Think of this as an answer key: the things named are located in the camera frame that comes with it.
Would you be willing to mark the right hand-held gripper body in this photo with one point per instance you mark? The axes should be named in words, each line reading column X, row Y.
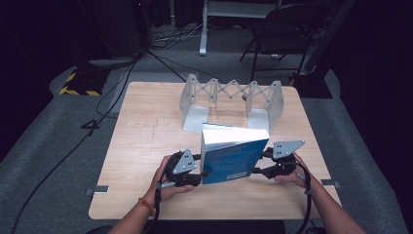
column 284, row 162

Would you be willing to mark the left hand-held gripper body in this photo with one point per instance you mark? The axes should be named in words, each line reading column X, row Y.
column 181, row 169

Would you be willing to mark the blue book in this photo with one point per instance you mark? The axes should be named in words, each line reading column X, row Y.
column 233, row 161

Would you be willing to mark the person's right hand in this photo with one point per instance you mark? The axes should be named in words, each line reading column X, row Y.
column 305, row 177

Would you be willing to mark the person's left hand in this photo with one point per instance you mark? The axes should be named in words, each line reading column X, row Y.
column 159, row 191

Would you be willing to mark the grey metal book rack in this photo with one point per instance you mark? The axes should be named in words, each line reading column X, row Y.
column 195, row 117

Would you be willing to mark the grey tape strip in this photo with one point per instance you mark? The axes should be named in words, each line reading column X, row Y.
column 331, row 183
column 97, row 189

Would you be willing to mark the dark stand base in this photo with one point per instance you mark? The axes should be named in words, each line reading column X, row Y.
column 311, row 86

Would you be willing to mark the black folding chair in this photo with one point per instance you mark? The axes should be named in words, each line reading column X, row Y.
column 285, row 26

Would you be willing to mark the hazard-striped black stand base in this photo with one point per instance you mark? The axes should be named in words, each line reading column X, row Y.
column 84, row 83

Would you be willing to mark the white desk frame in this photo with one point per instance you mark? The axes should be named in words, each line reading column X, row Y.
column 203, row 32

